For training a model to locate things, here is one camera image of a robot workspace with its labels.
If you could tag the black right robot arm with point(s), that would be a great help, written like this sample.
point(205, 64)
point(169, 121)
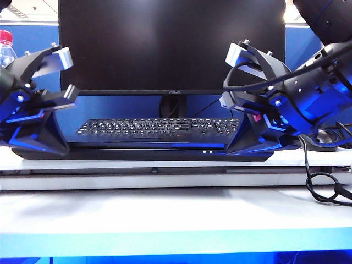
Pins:
point(324, 19)

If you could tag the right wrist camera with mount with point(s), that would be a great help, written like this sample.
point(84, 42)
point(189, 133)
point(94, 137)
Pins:
point(239, 55)

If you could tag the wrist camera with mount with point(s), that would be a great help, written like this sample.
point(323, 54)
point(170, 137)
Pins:
point(61, 57)
point(239, 55)

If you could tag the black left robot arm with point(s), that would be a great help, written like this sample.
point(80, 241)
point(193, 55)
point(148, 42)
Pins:
point(3, 2)

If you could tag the black laptop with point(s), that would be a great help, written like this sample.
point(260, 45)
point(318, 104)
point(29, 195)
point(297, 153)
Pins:
point(137, 155)

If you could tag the black desktop keyboard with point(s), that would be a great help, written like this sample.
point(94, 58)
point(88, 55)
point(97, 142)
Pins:
point(154, 127)

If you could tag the black computer monitor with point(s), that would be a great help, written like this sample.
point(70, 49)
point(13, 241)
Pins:
point(151, 41)

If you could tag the wide blue partition panel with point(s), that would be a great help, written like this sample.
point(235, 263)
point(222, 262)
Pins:
point(299, 44)

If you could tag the clear water bottle red cap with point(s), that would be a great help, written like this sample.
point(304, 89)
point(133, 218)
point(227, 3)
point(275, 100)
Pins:
point(5, 49)

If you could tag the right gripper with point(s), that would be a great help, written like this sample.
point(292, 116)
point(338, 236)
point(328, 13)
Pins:
point(308, 104)

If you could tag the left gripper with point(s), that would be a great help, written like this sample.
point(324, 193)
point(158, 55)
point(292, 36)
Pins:
point(19, 104)

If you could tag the black grey computer mouse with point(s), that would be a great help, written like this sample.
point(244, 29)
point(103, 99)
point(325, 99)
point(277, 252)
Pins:
point(324, 144)

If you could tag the ceiling light fixture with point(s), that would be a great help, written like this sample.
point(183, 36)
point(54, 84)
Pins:
point(16, 12)

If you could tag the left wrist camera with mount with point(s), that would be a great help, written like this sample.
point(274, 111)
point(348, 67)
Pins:
point(61, 57)

